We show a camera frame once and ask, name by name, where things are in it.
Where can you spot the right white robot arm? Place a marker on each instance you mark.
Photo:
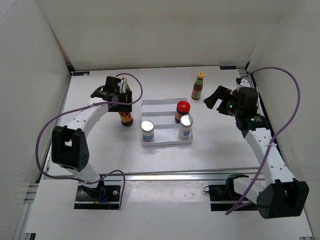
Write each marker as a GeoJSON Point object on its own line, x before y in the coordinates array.
{"type": "Point", "coordinates": [281, 195]}

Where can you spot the aluminium right side rail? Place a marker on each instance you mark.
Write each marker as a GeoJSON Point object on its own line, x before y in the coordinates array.
{"type": "Point", "coordinates": [258, 100]}

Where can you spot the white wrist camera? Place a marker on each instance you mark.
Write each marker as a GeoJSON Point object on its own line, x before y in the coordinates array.
{"type": "Point", "coordinates": [242, 82]}
{"type": "Point", "coordinates": [122, 86]}

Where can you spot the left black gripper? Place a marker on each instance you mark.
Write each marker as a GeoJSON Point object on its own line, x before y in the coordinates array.
{"type": "Point", "coordinates": [122, 108]}

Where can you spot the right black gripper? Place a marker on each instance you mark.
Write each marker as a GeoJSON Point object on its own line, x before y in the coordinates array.
{"type": "Point", "coordinates": [221, 93]}

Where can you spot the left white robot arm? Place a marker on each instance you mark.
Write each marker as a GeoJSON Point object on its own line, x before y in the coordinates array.
{"type": "Point", "coordinates": [69, 142]}

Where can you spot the right blue corner label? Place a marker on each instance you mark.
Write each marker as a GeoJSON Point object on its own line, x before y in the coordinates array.
{"type": "Point", "coordinates": [228, 67]}

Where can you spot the white divided tray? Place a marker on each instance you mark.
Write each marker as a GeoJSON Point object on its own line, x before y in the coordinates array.
{"type": "Point", "coordinates": [162, 113]}

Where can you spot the silver-cap salt shaker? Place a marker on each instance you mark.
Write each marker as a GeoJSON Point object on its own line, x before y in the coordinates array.
{"type": "Point", "coordinates": [185, 127]}
{"type": "Point", "coordinates": [147, 130]}

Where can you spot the blue corner label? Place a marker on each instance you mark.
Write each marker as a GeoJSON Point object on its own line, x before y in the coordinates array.
{"type": "Point", "coordinates": [228, 67]}
{"type": "Point", "coordinates": [81, 73]}

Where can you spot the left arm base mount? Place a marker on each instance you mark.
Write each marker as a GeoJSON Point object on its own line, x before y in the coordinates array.
{"type": "Point", "coordinates": [103, 197]}

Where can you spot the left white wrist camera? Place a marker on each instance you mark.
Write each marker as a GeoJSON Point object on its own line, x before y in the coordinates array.
{"type": "Point", "coordinates": [122, 86]}

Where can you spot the aluminium front rail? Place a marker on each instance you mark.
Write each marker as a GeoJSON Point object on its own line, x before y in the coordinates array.
{"type": "Point", "coordinates": [219, 175]}

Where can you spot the aluminium rail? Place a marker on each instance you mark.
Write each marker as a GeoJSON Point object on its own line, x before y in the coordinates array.
{"type": "Point", "coordinates": [219, 175]}
{"type": "Point", "coordinates": [258, 100]}

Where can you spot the yellow-cap sauce bottle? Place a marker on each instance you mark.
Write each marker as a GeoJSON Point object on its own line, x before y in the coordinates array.
{"type": "Point", "coordinates": [127, 86]}
{"type": "Point", "coordinates": [198, 86]}

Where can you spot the red-lid sauce jar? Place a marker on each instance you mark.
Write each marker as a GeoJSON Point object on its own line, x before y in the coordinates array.
{"type": "Point", "coordinates": [182, 108]}
{"type": "Point", "coordinates": [126, 118]}

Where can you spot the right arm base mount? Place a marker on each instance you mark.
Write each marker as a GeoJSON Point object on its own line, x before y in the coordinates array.
{"type": "Point", "coordinates": [224, 196]}

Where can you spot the left blue corner label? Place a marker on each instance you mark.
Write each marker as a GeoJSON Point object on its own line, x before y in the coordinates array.
{"type": "Point", "coordinates": [81, 73]}

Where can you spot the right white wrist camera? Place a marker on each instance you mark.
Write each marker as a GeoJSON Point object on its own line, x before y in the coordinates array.
{"type": "Point", "coordinates": [242, 82]}

